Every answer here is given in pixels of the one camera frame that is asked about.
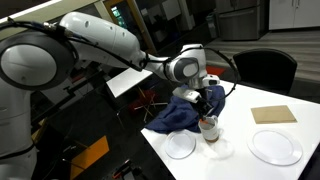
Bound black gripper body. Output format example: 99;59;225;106
194;96;215;114

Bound white mug with brown base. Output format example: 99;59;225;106
197;114;222;144

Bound blue knitted cloth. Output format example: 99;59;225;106
145;84;228;135

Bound thin metal chair legs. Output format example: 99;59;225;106
132;87;169;123

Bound tan square pad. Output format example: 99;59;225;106
250;104;298;125

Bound black chair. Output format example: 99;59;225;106
232;48;298;96

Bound large clear plate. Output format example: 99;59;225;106
246;128;304;167

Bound white side table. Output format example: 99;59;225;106
105;67;154;99

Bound grey trash bin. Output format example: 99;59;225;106
205;12;220;39

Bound stainless steel fridge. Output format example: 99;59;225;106
214;0;269;42

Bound black robot table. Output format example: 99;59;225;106
31;83;176;180

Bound tall white cabinet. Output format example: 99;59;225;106
268;0;320;31

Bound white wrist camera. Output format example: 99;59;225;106
172;86;202;103

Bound black clamp with orange handle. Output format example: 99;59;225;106
111;158;143;180

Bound wooden door frame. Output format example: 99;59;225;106
103;0;158;56

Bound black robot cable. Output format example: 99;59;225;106
0;16;240;103

